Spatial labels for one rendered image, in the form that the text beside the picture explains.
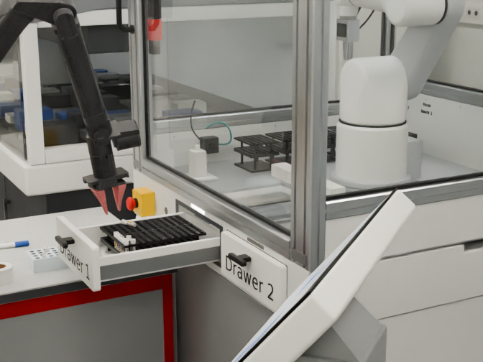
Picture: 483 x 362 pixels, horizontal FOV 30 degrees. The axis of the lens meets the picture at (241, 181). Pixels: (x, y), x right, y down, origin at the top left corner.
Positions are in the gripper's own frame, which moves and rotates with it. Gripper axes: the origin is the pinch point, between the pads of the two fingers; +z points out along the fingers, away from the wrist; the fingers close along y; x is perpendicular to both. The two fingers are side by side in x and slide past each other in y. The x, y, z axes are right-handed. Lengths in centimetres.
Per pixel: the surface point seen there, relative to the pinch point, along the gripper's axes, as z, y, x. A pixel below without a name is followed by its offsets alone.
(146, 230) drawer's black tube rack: 8.3, 7.8, 0.4
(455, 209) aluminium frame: 5, 65, -52
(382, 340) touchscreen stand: -1, 13, -100
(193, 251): 12.3, 15.1, -11.8
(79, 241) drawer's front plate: 3.9, -10.8, -5.1
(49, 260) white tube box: 15.9, -14.5, 19.9
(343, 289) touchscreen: -21, -1, -115
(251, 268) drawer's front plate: 12.4, 21.5, -31.8
